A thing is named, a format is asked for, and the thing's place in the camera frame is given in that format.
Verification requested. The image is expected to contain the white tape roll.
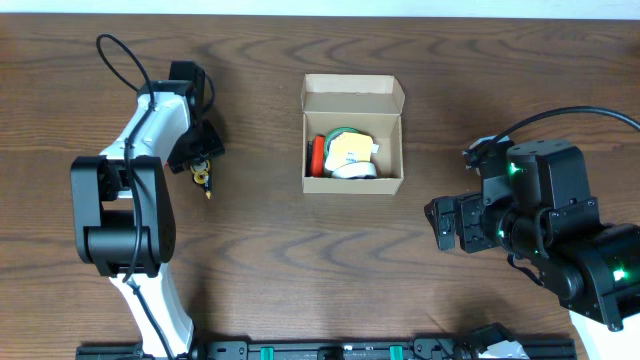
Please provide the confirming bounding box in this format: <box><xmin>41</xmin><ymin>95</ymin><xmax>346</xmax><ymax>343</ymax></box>
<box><xmin>331</xmin><ymin>162</ymin><xmax>377</xmax><ymax>179</ymax></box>

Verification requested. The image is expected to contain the red cylindrical lighter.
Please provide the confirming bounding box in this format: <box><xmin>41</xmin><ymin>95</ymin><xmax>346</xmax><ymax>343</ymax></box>
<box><xmin>309</xmin><ymin>135</ymin><xmax>325</xmax><ymax>177</ymax></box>

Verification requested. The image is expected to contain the green tape roll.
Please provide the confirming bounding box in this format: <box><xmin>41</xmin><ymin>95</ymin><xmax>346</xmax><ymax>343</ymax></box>
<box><xmin>324</xmin><ymin>127</ymin><xmax>359</xmax><ymax>156</ymax></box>

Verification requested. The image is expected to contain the brown cardboard box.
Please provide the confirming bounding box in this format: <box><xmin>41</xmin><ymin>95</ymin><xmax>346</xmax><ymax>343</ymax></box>
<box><xmin>301</xmin><ymin>74</ymin><xmax>405</xmax><ymax>195</ymax></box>

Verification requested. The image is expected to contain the red utility knife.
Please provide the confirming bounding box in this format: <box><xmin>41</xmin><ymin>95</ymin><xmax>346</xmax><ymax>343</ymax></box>
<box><xmin>304</xmin><ymin>140</ymin><xmax>314</xmax><ymax>177</ymax></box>

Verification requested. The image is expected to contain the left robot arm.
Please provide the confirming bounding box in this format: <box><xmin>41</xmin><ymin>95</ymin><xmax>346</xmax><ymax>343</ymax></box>
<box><xmin>70</xmin><ymin>75</ymin><xmax>224</xmax><ymax>359</ymax></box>

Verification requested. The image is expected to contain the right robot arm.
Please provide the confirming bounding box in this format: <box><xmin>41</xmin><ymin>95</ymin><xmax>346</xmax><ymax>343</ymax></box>
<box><xmin>424</xmin><ymin>138</ymin><xmax>639</xmax><ymax>359</ymax></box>

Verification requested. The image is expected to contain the black mounting rail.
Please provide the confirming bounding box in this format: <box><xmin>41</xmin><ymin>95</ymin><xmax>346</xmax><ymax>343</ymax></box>
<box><xmin>75</xmin><ymin>322</ymin><xmax>577</xmax><ymax>360</ymax></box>

